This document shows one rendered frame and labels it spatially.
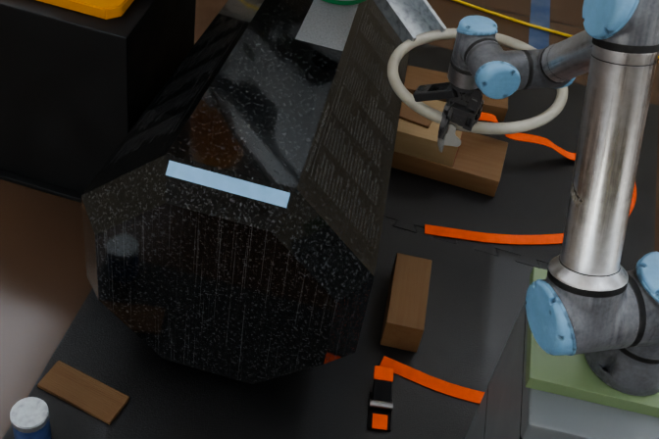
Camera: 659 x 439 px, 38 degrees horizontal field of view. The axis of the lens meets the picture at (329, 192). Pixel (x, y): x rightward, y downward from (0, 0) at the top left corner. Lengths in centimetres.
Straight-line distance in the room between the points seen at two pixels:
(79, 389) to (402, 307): 101
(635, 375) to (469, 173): 169
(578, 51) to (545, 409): 74
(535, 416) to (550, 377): 9
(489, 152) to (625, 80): 205
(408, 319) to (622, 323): 123
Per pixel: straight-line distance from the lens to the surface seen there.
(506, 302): 335
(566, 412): 209
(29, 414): 279
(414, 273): 317
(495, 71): 218
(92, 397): 294
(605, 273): 187
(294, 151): 247
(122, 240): 259
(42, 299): 320
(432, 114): 247
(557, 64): 217
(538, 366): 209
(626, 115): 175
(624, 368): 209
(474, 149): 373
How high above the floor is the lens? 249
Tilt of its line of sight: 44 degrees down
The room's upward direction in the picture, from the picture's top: 10 degrees clockwise
